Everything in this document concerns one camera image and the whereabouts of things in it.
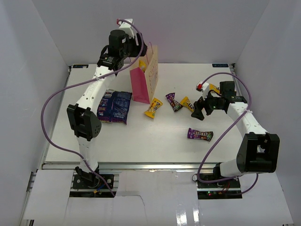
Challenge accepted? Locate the yellow snack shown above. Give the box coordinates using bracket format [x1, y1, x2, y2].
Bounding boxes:
[139, 60, 147, 72]

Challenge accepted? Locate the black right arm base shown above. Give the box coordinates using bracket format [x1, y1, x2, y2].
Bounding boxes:
[191, 174, 242, 200]

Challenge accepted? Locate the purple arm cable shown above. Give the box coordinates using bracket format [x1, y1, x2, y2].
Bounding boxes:
[197, 72, 259, 196]
[40, 19, 144, 197]

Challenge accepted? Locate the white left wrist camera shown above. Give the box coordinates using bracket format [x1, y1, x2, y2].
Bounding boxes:
[117, 19, 135, 39]

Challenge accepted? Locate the aluminium table edge rail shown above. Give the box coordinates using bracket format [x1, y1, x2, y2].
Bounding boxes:
[41, 162, 266, 170]

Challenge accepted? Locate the beige pink paper bag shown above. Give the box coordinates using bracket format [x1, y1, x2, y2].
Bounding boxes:
[129, 42, 158, 104]

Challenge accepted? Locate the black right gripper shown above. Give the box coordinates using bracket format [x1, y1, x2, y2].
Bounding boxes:
[191, 89, 223, 121]

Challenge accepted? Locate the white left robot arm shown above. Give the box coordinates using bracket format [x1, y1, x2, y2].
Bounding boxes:
[67, 30, 147, 188]

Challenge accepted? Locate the brown purple m&m's packet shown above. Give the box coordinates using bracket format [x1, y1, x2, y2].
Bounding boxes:
[166, 93, 183, 112]
[187, 128, 214, 142]

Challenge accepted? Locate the blue purple snack bag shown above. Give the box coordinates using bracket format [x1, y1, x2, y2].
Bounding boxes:
[111, 91, 132, 125]
[97, 89, 115, 123]

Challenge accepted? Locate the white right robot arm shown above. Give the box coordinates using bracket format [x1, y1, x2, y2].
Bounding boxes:
[191, 81, 280, 188]

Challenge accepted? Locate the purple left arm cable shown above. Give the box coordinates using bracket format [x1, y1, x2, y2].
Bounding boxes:
[40, 19, 144, 197]

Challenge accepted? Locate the brown purple M&M's packet front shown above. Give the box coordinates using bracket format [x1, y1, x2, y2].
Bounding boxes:
[187, 128, 214, 142]

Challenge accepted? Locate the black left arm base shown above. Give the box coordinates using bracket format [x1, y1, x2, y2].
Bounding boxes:
[72, 167, 114, 196]

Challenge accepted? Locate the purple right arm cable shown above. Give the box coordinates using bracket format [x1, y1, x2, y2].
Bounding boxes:
[197, 72, 259, 196]

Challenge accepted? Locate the yellow m&m's packet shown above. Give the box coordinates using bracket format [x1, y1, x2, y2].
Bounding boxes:
[144, 98, 163, 119]
[209, 83, 220, 94]
[180, 97, 195, 113]

